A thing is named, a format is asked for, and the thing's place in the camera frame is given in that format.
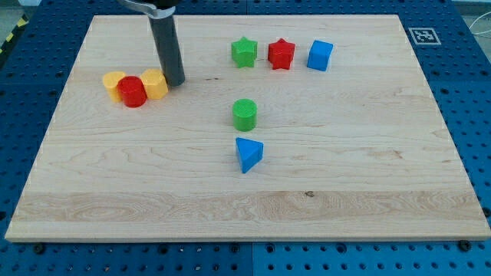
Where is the red cylinder block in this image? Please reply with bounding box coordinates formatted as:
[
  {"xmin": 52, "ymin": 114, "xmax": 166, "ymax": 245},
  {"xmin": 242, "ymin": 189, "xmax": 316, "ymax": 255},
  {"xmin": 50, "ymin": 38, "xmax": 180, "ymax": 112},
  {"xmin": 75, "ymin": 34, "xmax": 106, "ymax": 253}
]
[{"xmin": 117, "ymin": 76, "xmax": 147, "ymax": 108}]

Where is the blue triangular prism block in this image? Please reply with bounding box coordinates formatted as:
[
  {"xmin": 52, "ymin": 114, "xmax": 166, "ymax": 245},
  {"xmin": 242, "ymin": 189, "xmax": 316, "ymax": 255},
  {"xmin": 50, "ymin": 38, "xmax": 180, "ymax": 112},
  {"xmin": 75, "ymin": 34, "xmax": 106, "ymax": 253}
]
[{"xmin": 236, "ymin": 137, "xmax": 264, "ymax": 173}]

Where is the silver clamp on pusher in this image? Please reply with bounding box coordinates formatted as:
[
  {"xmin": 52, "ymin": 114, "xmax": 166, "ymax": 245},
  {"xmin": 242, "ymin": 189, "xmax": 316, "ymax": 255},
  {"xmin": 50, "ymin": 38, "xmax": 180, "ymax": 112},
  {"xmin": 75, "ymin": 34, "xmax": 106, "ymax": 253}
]
[{"xmin": 117, "ymin": 0, "xmax": 176, "ymax": 19}]

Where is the green star block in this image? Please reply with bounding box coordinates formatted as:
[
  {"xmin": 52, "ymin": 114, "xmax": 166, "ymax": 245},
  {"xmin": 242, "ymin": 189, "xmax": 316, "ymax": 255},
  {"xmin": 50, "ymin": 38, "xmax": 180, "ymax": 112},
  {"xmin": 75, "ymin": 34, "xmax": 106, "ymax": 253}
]
[{"xmin": 231, "ymin": 37, "xmax": 258, "ymax": 68}]

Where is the light wooden board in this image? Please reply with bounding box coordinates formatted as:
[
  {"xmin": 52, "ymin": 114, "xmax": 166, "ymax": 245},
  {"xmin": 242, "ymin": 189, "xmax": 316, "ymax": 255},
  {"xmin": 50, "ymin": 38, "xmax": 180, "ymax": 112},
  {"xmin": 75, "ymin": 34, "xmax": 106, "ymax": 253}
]
[{"xmin": 5, "ymin": 15, "xmax": 490, "ymax": 243}]

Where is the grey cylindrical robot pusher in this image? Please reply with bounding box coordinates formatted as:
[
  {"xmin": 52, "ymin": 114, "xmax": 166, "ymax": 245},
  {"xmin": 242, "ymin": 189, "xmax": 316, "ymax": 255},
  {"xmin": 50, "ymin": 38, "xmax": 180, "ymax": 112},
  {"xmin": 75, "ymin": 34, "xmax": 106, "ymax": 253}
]
[{"xmin": 150, "ymin": 12, "xmax": 185, "ymax": 87}]

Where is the white cable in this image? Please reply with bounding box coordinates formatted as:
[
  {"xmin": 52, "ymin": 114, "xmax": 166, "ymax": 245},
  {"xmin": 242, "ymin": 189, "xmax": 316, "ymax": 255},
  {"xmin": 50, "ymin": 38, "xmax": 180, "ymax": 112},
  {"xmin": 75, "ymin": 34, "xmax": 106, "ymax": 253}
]
[{"xmin": 468, "ymin": 11, "xmax": 491, "ymax": 38}]

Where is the yellow black hazard tape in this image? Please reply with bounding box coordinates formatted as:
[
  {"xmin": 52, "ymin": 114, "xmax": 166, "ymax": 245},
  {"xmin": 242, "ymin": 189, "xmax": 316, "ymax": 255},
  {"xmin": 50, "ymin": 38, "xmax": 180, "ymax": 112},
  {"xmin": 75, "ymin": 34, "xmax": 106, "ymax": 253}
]
[{"xmin": 1, "ymin": 14, "xmax": 29, "ymax": 55}]

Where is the yellow half-round block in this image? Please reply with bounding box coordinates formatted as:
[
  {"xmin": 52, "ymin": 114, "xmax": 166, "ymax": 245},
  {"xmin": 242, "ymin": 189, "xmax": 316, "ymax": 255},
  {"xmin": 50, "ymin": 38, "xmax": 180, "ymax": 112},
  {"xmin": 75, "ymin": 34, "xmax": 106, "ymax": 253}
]
[{"xmin": 102, "ymin": 71, "xmax": 126, "ymax": 103}]

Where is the yellow hexagon block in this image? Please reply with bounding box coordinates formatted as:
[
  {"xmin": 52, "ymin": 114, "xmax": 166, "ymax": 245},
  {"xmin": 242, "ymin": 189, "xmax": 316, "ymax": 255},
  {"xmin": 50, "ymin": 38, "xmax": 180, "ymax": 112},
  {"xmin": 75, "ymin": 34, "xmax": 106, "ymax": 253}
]
[{"xmin": 140, "ymin": 69, "xmax": 168, "ymax": 100}]

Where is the blue cube block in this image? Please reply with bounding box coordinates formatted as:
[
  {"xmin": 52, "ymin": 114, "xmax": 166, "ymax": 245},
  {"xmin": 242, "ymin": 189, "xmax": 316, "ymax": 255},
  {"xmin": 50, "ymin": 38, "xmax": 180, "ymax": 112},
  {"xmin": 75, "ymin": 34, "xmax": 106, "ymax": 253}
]
[{"xmin": 307, "ymin": 40, "xmax": 334, "ymax": 71}]

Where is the red star block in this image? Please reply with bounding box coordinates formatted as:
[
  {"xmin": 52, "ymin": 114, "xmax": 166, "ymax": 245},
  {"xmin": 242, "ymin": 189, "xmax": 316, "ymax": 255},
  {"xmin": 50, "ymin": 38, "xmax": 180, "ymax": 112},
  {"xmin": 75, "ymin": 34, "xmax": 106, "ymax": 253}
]
[{"xmin": 268, "ymin": 38, "xmax": 295, "ymax": 70}]

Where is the green cylinder block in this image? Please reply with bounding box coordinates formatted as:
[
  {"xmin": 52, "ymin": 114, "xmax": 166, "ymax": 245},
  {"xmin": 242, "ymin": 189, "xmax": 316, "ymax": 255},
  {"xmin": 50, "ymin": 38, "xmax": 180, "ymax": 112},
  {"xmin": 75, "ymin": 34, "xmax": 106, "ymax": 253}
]
[{"xmin": 232, "ymin": 98, "xmax": 258, "ymax": 132}]

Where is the white fiducial marker tag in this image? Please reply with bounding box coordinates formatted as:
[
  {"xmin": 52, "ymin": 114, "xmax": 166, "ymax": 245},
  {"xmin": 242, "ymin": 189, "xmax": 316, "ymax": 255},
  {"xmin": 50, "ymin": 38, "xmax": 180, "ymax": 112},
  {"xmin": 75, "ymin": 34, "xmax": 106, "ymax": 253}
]
[{"xmin": 408, "ymin": 28, "xmax": 441, "ymax": 45}]

